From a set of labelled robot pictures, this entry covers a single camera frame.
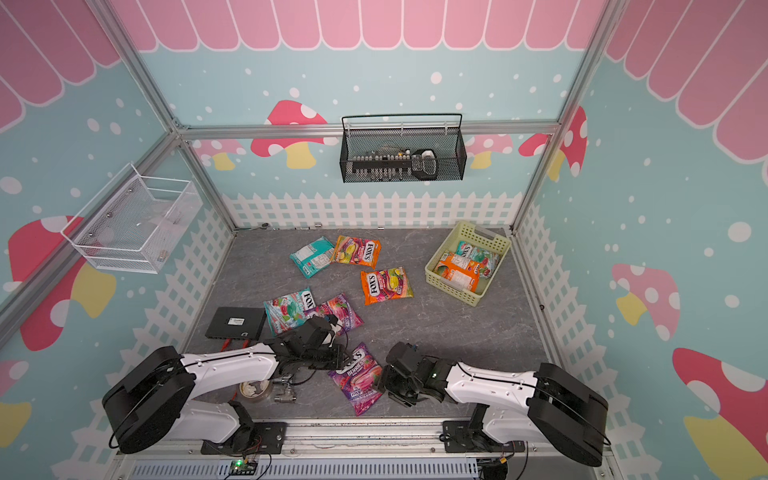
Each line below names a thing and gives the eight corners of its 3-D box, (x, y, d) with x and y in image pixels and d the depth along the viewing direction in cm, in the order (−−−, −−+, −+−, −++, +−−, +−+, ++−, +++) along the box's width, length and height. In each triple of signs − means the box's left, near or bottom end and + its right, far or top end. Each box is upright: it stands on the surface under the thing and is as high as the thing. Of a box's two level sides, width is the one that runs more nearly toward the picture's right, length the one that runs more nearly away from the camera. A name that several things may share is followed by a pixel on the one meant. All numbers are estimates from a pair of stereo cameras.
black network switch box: (210, 340, 94) (204, 335, 91) (222, 311, 100) (217, 306, 97) (258, 340, 94) (254, 335, 91) (267, 311, 100) (264, 306, 97)
